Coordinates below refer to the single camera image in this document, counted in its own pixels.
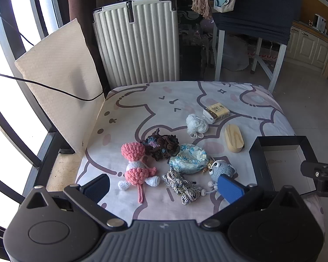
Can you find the brown curtain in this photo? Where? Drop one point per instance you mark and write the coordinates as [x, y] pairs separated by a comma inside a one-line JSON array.
[[80, 2]]

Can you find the oval wooden block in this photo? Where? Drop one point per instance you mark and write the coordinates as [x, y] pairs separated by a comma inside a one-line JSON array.
[[234, 139]]

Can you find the grey plastic bag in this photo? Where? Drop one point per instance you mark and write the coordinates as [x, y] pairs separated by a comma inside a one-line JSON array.
[[237, 54]]

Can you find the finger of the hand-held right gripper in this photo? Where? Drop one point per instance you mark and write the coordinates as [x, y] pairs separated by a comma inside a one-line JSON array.
[[313, 169]]

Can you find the dark blue cloth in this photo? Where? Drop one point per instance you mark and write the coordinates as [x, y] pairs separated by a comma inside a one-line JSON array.
[[262, 11]]

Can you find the blue brocade pouch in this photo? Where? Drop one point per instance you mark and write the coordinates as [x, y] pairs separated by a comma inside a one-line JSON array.
[[188, 159]]

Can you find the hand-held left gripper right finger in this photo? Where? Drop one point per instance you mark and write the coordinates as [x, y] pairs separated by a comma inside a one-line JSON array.
[[229, 191]]

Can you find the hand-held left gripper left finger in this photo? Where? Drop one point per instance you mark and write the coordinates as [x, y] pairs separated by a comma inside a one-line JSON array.
[[97, 187]]

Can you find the brown and blue yarn bundle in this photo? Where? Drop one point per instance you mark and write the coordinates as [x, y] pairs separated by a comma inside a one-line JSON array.
[[160, 144]]

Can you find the white yarn ball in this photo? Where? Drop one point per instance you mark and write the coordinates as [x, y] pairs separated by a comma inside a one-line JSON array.
[[195, 122]]

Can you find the pink crochet doll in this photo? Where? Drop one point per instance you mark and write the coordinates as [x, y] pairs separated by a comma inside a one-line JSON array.
[[138, 174]]

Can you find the yellow tissue pack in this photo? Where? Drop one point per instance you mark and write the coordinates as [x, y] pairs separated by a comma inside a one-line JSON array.
[[216, 112]]

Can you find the cream kitchen cabinet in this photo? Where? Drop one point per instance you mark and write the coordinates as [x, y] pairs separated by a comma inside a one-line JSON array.
[[303, 43]]

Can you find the white countertop appliance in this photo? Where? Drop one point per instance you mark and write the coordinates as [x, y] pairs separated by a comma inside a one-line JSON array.
[[319, 22]]

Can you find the white ribbed suitcase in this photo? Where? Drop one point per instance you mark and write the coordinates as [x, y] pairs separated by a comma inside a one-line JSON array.
[[136, 41]]

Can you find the black cardboard box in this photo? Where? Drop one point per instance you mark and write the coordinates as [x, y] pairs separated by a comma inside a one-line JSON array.
[[281, 163]]

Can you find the black window railing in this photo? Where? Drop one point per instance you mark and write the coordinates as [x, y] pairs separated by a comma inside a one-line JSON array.
[[47, 152]]

